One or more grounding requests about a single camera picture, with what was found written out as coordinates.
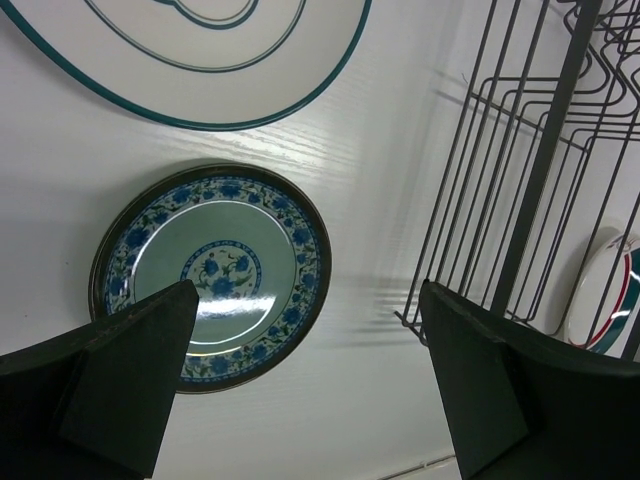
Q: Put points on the white plate green line rim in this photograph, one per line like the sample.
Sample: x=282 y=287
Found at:
x=200 y=65

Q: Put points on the grey wire dish rack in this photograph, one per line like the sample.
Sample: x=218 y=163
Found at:
x=541 y=157

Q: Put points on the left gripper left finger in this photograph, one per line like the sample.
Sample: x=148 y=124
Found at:
x=93 y=403

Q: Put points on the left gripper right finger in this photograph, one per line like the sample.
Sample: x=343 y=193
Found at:
x=522 y=405

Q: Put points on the blue floral green plate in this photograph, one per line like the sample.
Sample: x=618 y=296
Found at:
x=253 y=245

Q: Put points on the green red rimmed plate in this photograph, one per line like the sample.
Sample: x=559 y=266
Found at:
x=603 y=309

